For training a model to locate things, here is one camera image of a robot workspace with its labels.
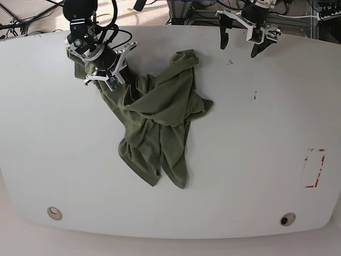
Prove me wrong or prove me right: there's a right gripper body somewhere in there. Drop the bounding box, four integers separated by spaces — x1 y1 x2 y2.
65 23 138 85

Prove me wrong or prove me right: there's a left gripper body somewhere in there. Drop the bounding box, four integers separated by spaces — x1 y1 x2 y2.
216 10 281 41

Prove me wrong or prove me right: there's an olive green T-shirt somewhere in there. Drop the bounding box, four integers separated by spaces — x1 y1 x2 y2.
67 49 215 190

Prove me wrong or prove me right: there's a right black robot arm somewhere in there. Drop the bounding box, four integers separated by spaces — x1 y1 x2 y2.
62 0 138 91

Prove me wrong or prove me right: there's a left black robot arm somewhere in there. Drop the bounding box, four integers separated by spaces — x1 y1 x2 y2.
216 1 281 58

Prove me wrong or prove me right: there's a white power strip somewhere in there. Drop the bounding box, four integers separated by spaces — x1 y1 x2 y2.
317 1 340 21

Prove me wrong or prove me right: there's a red tape rectangle marking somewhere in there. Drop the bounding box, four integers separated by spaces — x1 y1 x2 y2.
302 148 326 188

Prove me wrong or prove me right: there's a left table grommet hole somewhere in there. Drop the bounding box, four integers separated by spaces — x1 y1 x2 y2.
47 207 62 221

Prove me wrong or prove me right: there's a table grommet hole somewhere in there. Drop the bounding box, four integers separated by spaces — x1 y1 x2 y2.
280 213 296 227
47 207 62 221

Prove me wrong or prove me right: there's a right table grommet hole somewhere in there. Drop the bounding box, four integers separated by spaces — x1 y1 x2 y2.
280 213 296 227

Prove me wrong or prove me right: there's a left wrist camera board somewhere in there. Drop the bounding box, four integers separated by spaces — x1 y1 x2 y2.
247 35 264 44

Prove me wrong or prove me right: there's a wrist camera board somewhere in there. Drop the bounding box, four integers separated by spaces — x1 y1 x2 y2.
247 35 264 44
105 77 122 92

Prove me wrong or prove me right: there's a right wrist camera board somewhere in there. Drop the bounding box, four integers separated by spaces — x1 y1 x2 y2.
105 77 122 92

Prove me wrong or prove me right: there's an aluminium frame base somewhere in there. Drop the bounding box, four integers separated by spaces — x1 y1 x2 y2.
167 0 192 25

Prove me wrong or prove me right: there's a yellow cable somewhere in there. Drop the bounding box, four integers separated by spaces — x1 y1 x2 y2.
101 9 142 22

